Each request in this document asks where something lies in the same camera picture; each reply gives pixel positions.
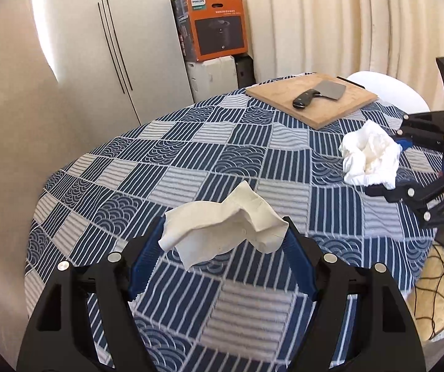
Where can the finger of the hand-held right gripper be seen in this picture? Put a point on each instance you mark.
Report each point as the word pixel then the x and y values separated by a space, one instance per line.
pixel 423 131
pixel 400 193

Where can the white chair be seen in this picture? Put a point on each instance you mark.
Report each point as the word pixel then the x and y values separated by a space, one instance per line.
pixel 392 89

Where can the wooden cutting board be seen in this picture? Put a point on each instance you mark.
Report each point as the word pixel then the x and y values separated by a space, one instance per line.
pixel 276 93

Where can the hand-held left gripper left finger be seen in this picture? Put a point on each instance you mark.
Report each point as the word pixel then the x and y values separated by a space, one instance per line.
pixel 144 263

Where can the cream curtain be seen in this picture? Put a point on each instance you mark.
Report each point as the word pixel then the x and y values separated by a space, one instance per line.
pixel 342 19

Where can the white cabinet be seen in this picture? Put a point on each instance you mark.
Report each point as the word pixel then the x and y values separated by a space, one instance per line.
pixel 136 46

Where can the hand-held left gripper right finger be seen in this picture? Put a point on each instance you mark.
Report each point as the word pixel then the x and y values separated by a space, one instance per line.
pixel 299 263

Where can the blue patterned tablecloth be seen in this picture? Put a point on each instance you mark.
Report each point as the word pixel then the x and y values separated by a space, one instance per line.
pixel 206 155

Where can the white cardboard box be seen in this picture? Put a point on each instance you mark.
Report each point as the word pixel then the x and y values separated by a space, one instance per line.
pixel 210 77

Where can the white paper tissue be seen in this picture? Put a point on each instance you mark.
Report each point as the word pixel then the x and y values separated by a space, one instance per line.
pixel 214 228

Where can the orange appliance box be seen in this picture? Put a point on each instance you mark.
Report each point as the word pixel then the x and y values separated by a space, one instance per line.
pixel 218 27

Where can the small black box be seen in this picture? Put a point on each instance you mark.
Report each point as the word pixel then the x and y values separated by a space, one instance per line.
pixel 246 70

